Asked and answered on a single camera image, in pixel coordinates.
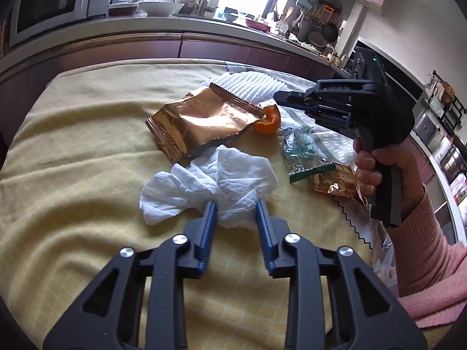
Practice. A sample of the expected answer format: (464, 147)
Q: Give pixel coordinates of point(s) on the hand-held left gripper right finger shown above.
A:
(263, 226)

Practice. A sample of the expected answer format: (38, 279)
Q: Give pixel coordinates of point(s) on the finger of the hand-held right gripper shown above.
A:
(295, 97)
(334, 118)

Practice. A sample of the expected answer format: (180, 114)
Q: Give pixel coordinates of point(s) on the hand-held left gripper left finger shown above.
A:
(208, 222)

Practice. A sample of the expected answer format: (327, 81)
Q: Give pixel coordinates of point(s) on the orange peel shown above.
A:
(268, 127)

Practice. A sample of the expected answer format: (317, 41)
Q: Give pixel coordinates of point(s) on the clear green snack wrapper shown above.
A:
(302, 149)

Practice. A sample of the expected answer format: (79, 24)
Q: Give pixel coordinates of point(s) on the white ribbed paper towel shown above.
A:
(251, 85)

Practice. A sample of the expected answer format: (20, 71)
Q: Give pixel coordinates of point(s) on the white tissue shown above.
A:
(226, 175)

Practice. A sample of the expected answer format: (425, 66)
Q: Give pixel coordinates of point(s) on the large copper foil snack bag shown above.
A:
(197, 116)

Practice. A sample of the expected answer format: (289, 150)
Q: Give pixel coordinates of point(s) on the person's right forearm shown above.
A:
(427, 255)

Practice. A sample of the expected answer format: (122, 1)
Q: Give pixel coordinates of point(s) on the person's right hand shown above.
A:
(403, 167)

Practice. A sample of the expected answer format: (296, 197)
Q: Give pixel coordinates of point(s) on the small copper foil wrapper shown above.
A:
(335, 184)

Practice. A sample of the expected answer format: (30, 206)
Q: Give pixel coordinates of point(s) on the storage shelf rack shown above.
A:
(443, 146)

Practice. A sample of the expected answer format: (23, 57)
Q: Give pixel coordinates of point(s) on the white slotted utensil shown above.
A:
(280, 27)

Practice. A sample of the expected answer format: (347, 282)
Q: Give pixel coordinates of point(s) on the hanging black frying pan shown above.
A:
(331, 32)

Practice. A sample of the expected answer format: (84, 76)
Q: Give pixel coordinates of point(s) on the red dish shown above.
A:
(257, 24)

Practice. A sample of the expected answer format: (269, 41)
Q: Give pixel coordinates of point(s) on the small white bowl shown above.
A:
(230, 16)

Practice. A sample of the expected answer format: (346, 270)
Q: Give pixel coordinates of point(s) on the yellow checkered tablecloth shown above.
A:
(91, 153)

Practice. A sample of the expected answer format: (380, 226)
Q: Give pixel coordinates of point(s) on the kitchen counter cabinet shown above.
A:
(146, 45)

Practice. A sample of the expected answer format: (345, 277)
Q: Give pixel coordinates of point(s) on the red food container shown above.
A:
(123, 9)

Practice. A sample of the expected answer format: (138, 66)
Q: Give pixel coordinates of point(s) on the white microwave oven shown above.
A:
(47, 0)

